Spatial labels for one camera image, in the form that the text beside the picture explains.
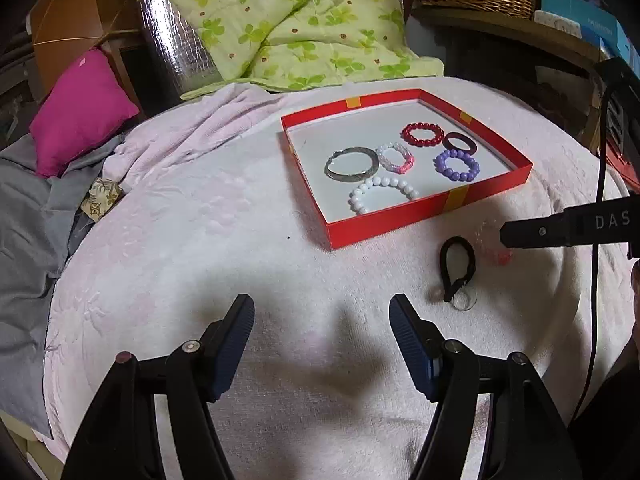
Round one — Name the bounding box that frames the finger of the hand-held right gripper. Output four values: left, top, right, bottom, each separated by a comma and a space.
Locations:
500, 208, 576, 251

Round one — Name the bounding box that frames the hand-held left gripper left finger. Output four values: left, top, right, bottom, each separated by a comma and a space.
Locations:
60, 293, 256, 480

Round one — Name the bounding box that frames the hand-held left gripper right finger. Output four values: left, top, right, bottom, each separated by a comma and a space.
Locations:
389, 294, 583, 480

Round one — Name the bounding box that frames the clear and pink bead bracelet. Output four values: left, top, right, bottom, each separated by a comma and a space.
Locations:
472, 222, 515, 267

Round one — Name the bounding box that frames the clear plastic ring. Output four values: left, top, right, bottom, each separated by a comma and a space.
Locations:
449, 286, 477, 312

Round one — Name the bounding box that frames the black hair tie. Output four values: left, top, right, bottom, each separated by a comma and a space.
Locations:
438, 236, 477, 303

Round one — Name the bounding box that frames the purple bead bracelet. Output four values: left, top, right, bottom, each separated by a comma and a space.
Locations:
434, 149, 481, 182

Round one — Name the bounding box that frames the dark maroon bangle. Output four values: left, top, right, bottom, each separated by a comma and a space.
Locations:
442, 131, 476, 156

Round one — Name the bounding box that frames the pink and white bead bracelet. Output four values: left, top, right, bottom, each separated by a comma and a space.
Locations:
375, 142, 417, 175

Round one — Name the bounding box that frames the red bead bracelet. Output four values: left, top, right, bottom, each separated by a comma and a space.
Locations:
401, 122, 445, 148

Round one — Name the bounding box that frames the silver bangle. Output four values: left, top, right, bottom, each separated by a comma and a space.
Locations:
323, 146, 381, 182

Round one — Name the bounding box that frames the red shallow cardboard tray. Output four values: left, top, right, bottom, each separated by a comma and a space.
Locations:
280, 88, 533, 252

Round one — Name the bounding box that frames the person's right hand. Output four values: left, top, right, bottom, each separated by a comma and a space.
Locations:
629, 260, 640, 322

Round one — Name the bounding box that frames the small patterned cloth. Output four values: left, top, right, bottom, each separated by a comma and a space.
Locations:
80, 177, 124, 221

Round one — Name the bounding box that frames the small white box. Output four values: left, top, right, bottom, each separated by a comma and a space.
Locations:
532, 10, 583, 38

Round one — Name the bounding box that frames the teal cardboard box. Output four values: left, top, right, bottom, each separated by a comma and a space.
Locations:
540, 0, 631, 61

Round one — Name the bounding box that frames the wooden bench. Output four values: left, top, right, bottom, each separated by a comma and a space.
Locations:
407, 2, 616, 156

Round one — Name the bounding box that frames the grey cloth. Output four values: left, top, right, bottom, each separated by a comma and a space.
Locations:
0, 132, 126, 441

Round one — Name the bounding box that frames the magenta pillow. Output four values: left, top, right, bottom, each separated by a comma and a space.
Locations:
29, 49, 141, 178

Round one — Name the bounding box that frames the silver foil panel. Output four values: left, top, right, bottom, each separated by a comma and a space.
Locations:
137, 0, 226, 93

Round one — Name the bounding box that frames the green floral quilt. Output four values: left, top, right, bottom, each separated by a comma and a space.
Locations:
140, 0, 445, 101

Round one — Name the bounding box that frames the orange board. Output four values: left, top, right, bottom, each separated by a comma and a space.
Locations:
30, 0, 146, 61

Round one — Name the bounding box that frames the black cable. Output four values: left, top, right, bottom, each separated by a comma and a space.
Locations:
570, 87, 618, 426

